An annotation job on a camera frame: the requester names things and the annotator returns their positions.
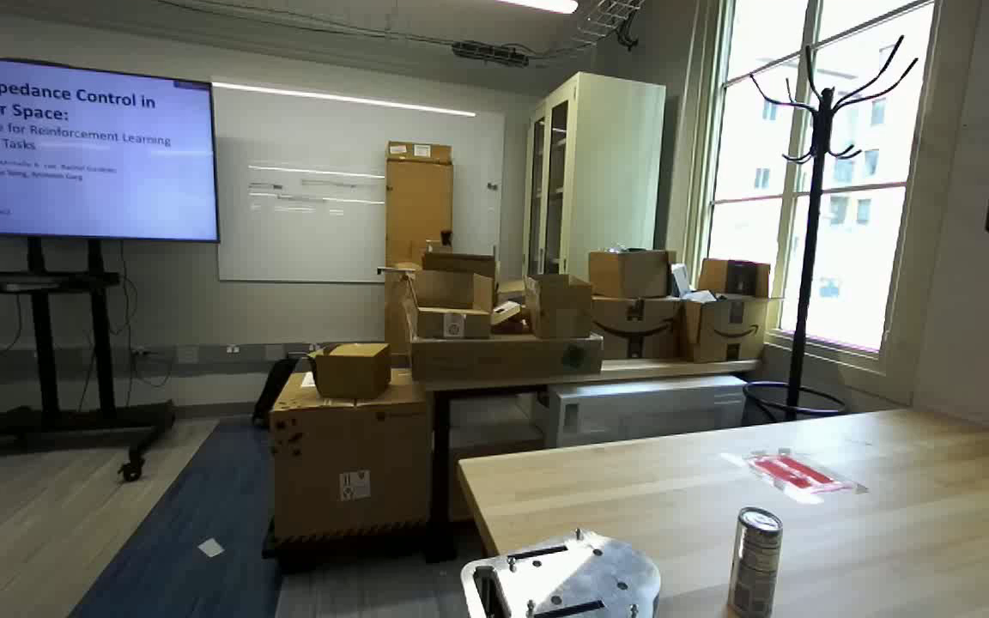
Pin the black rolling TV stand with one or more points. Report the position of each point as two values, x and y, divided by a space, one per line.
94 344

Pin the large paned window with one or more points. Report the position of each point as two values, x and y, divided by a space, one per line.
849 174

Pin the upright medium cardboard box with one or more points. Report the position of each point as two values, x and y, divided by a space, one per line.
564 306

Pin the black leg wooden bench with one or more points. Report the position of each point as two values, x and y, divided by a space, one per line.
440 458

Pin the plain stacked cardboard box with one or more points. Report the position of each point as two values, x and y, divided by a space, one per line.
631 275

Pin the small cube cardboard box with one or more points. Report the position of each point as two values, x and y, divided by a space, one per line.
352 369

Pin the silver tin can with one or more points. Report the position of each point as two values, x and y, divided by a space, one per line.
758 569

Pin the white long radiator unit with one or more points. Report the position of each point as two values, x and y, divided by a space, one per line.
645 409

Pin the red tape marker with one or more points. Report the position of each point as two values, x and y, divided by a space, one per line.
790 472

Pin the white tall cabinet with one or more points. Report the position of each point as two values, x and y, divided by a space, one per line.
600 174

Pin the open flap cardboard box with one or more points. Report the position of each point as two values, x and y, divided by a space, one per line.
454 280

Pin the tall upright cardboard box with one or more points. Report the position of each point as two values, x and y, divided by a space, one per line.
418 208

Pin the dark small cardboard box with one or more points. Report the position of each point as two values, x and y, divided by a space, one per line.
738 280

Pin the square ceiling light panel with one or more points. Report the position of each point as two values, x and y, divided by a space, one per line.
541 5

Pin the large TV screen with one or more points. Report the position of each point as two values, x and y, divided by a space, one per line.
69 148

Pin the black coat rack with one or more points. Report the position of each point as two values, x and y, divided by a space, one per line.
806 227

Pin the flat metal plate object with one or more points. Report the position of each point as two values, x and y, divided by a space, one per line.
564 579

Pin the large labelled cardboard box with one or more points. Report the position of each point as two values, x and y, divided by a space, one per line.
346 469

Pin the small labelled cardboard box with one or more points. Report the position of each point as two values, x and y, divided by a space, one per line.
450 325

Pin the wall whiteboard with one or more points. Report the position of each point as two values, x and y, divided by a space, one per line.
299 182

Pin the long flat cardboard box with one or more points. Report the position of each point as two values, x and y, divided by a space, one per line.
496 357

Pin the Amazon smile cardboard box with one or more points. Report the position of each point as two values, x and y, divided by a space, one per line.
632 328
730 331

